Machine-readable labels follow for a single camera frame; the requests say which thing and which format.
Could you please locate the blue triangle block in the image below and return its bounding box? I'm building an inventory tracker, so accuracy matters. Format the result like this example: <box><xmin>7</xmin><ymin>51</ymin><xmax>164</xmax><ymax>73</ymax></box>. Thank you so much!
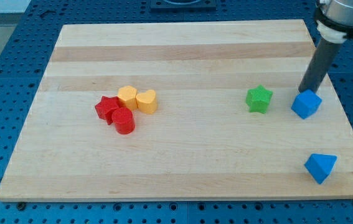
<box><xmin>304</xmin><ymin>154</ymin><xmax>337</xmax><ymax>184</ymax></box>

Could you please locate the yellow heart block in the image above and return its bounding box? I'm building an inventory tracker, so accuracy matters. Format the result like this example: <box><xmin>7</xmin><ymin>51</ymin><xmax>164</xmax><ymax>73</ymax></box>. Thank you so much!
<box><xmin>136</xmin><ymin>90</ymin><xmax>158</xmax><ymax>114</ymax></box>

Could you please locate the red cylinder block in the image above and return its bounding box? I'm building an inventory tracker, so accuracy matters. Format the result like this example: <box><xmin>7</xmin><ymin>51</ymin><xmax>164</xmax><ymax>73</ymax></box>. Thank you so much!
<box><xmin>111</xmin><ymin>108</ymin><xmax>136</xmax><ymax>134</ymax></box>

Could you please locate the green star block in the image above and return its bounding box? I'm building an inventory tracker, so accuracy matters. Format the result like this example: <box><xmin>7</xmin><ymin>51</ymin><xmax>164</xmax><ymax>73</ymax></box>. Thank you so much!
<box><xmin>245</xmin><ymin>85</ymin><xmax>273</xmax><ymax>114</ymax></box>

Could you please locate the wooden board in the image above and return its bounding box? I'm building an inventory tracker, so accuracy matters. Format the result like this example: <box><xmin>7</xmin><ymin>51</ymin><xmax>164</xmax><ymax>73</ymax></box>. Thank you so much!
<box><xmin>0</xmin><ymin>19</ymin><xmax>353</xmax><ymax>202</ymax></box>

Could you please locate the yellow hexagon block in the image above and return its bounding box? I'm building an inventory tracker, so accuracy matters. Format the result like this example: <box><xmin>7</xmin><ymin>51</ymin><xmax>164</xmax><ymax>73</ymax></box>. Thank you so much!
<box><xmin>117</xmin><ymin>85</ymin><xmax>138</xmax><ymax>111</ymax></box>

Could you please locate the red star block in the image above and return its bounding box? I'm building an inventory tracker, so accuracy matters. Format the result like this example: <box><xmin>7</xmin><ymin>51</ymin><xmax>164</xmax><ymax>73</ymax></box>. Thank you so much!
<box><xmin>95</xmin><ymin>96</ymin><xmax>120</xmax><ymax>125</ymax></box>

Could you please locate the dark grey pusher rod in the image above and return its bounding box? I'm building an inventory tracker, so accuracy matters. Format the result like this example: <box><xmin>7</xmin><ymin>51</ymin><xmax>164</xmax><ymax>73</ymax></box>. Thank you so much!
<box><xmin>298</xmin><ymin>38</ymin><xmax>342</xmax><ymax>93</ymax></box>

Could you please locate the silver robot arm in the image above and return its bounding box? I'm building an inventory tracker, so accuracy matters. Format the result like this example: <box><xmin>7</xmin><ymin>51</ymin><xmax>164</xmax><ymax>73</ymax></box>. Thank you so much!
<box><xmin>314</xmin><ymin>0</ymin><xmax>353</xmax><ymax>45</ymax></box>

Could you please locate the blue cube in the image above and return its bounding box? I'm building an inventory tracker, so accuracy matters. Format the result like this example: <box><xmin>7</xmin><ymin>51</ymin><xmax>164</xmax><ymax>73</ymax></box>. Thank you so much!
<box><xmin>291</xmin><ymin>90</ymin><xmax>322</xmax><ymax>119</ymax></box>

